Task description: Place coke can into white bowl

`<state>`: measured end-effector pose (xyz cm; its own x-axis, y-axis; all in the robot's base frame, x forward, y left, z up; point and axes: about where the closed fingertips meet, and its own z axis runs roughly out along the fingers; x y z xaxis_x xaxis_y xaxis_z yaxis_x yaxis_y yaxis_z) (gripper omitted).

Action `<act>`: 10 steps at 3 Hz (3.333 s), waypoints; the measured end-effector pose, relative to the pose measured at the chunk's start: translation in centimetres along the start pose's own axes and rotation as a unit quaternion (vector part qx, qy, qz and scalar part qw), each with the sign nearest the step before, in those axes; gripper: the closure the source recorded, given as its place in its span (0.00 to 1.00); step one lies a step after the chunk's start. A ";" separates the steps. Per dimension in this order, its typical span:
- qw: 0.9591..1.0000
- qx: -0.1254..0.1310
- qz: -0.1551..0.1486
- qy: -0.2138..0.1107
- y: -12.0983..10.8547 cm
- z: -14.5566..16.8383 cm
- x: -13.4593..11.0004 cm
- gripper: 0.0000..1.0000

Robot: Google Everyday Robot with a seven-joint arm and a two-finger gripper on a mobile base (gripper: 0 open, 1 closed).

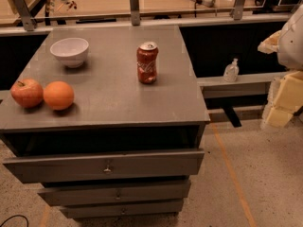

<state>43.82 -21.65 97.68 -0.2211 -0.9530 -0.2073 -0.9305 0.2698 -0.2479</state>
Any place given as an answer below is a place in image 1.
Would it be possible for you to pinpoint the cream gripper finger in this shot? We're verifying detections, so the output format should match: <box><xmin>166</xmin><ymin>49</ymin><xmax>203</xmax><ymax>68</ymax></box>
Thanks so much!
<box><xmin>260</xmin><ymin>71</ymin><xmax>303</xmax><ymax>129</ymax></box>
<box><xmin>258</xmin><ymin>30</ymin><xmax>280</xmax><ymax>54</ymax></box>

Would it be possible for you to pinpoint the red coke can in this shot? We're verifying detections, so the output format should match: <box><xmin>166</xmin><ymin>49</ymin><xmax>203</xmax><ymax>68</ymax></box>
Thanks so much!
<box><xmin>136</xmin><ymin>42</ymin><xmax>159</xmax><ymax>84</ymax></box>

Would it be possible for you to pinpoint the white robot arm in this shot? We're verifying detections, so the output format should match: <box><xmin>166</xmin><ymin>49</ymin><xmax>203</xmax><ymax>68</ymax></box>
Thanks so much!
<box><xmin>258</xmin><ymin>5</ymin><xmax>303</xmax><ymax>129</ymax></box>

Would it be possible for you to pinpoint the white bowl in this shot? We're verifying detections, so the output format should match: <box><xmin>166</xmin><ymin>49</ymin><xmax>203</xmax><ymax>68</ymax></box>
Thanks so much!
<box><xmin>50</xmin><ymin>38</ymin><xmax>89</xmax><ymax>68</ymax></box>

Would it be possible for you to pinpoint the clear sanitizer pump bottle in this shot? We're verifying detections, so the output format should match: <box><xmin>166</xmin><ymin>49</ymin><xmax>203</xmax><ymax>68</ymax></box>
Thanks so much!
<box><xmin>223</xmin><ymin>58</ymin><xmax>239</xmax><ymax>82</ymax></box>

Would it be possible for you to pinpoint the top grey drawer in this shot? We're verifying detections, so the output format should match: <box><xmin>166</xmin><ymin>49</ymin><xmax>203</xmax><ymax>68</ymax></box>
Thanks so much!
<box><xmin>4</xmin><ymin>149</ymin><xmax>204</xmax><ymax>183</ymax></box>

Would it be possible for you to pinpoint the grey drawer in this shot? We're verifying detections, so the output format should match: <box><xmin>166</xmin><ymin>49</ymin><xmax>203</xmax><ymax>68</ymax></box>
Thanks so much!
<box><xmin>4</xmin><ymin>149</ymin><xmax>204</xmax><ymax>183</ymax></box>
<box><xmin>60</xmin><ymin>199</ymin><xmax>184</xmax><ymax>218</ymax></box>
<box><xmin>38</xmin><ymin>179</ymin><xmax>191</xmax><ymax>206</ymax></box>

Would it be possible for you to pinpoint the middle grey drawer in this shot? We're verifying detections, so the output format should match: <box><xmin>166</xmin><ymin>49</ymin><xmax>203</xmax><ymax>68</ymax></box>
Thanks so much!
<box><xmin>38</xmin><ymin>179</ymin><xmax>191</xmax><ymax>206</ymax></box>

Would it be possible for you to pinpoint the grey drawer cabinet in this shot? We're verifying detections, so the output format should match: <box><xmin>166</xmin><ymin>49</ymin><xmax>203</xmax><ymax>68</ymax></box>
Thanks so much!
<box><xmin>0</xmin><ymin>26</ymin><xmax>211</xmax><ymax>219</ymax></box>

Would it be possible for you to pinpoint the bottom grey drawer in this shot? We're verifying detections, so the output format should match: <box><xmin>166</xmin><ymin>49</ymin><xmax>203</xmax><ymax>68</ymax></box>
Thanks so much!
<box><xmin>60</xmin><ymin>199</ymin><xmax>184</xmax><ymax>218</ymax></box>

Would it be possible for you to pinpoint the orange fruit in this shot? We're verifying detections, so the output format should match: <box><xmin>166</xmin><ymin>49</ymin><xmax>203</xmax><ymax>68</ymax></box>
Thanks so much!
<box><xmin>44</xmin><ymin>81</ymin><xmax>74</xmax><ymax>111</ymax></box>

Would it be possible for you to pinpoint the red apple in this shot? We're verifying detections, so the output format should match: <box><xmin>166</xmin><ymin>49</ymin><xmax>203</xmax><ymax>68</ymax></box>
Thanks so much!
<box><xmin>10</xmin><ymin>79</ymin><xmax>44</xmax><ymax>108</ymax></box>

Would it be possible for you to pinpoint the middle metal bracket post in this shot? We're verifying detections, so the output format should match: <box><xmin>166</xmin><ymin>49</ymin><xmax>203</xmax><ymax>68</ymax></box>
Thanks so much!
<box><xmin>130</xmin><ymin>0</ymin><xmax>140</xmax><ymax>26</ymax></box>

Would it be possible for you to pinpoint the left metal bracket post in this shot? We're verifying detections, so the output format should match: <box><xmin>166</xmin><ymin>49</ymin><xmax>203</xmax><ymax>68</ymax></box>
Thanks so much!
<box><xmin>12</xmin><ymin>0</ymin><xmax>36</xmax><ymax>31</ymax></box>

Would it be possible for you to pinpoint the black cable on floor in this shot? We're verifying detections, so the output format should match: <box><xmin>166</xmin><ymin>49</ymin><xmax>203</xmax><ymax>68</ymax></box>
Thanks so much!
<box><xmin>0</xmin><ymin>214</ymin><xmax>30</xmax><ymax>227</ymax></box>

